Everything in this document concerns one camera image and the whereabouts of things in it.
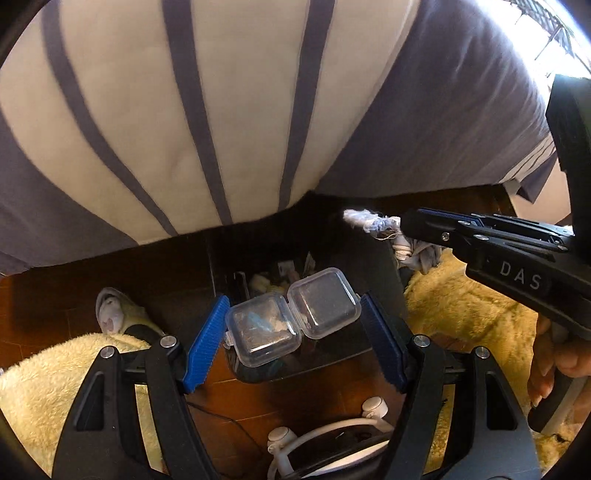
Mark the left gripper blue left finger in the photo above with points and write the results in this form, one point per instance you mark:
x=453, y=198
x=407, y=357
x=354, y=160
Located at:
x=101, y=437

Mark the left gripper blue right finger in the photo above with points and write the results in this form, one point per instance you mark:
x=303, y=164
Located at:
x=489, y=437

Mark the white grey rag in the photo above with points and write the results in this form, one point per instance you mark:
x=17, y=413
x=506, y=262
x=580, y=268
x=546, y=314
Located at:
x=414, y=254

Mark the clear plastic small case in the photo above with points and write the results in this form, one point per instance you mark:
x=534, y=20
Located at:
x=272, y=325

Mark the person's right hand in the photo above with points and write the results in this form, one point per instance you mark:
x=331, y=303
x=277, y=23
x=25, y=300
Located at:
x=571, y=358

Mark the cream fluffy rug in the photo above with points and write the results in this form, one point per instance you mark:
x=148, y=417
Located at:
x=461, y=314

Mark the white sock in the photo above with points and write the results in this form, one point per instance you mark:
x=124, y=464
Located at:
x=116, y=313

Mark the white wheeled base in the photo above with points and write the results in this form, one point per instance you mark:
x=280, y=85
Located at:
x=344, y=446

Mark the black metal rack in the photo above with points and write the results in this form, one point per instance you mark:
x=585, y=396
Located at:
x=545, y=41

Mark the blue white striped bedspread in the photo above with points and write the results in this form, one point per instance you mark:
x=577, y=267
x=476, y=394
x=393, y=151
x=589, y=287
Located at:
x=124, y=123

